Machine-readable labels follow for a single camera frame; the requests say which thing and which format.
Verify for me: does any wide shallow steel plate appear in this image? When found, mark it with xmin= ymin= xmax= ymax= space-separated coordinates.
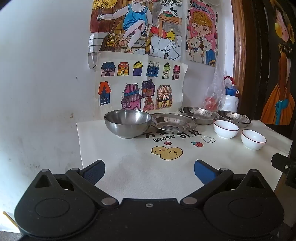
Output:
xmin=150 ymin=113 xmax=197 ymax=133

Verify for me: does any brown wooden frame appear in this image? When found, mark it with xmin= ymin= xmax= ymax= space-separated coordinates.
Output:
xmin=231 ymin=0 xmax=262 ymax=121

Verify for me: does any cartoon teddy bear poster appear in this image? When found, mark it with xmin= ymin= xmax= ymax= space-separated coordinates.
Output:
xmin=186 ymin=0 xmax=219 ymax=67

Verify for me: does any coloured houses drawing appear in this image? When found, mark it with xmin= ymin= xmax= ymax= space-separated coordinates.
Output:
xmin=95 ymin=51 xmax=189 ymax=117

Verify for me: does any white printed duck mat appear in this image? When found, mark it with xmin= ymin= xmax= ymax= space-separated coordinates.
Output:
xmin=76 ymin=112 xmax=293 ymax=202

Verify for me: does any clear plastic bag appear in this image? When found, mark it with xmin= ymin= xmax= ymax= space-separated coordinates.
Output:
xmin=203 ymin=62 xmax=227 ymax=111

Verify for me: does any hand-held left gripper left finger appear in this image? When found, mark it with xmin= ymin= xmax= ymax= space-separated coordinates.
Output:
xmin=33 ymin=159 xmax=117 ymax=206

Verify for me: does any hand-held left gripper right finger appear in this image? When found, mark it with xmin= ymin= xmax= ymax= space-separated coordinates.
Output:
xmin=180 ymin=159 xmax=264 ymax=206

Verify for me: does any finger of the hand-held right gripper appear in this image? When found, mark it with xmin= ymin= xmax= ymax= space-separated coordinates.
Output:
xmin=272 ymin=153 xmax=296 ymax=180

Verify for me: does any white blue water bottle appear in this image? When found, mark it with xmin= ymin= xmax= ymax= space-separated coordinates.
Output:
xmin=221 ymin=76 xmax=241 ymax=113

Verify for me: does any orange dress painting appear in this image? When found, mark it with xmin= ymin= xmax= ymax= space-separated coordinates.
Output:
xmin=260 ymin=0 xmax=296 ymax=126

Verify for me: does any large steel bowl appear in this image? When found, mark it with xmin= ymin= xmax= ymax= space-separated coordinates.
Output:
xmin=104 ymin=110 xmax=153 ymax=139

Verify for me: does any white red-rimmed ceramic bowl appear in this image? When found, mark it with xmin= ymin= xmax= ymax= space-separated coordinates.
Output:
xmin=213 ymin=120 xmax=239 ymax=139
xmin=241 ymin=129 xmax=267 ymax=151

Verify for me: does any small deep steel plate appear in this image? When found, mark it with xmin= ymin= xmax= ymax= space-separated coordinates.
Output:
xmin=216 ymin=110 xmax=252 ymax=128

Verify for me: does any seated figure drawing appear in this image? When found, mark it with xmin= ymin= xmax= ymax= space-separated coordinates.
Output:
xmin=87 ymin=0 xmax=183 ymax=70

